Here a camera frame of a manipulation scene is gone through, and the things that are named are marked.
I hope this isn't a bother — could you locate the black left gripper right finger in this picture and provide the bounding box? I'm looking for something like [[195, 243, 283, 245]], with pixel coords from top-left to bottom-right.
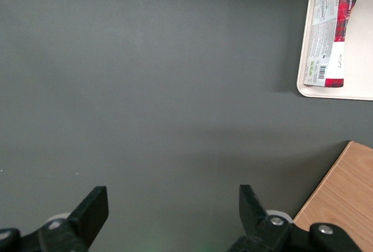
[[227, 184, 313, 252]]

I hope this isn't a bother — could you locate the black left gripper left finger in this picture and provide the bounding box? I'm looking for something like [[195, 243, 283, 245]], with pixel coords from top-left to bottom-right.
[[37, 185, 110, 252]]

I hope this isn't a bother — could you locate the red tartan shortbread cookie box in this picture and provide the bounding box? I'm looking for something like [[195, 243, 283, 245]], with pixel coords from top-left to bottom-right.
[[302, 0, 365, 89]]

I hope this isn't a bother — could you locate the cream plastic tray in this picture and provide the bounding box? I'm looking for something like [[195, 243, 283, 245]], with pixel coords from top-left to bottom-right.
[[296, 0, 373, 102]]

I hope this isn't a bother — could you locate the wooden drawer cabinet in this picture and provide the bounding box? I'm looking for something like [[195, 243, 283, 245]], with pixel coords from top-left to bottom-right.
[[293, 140, 373, 252]]

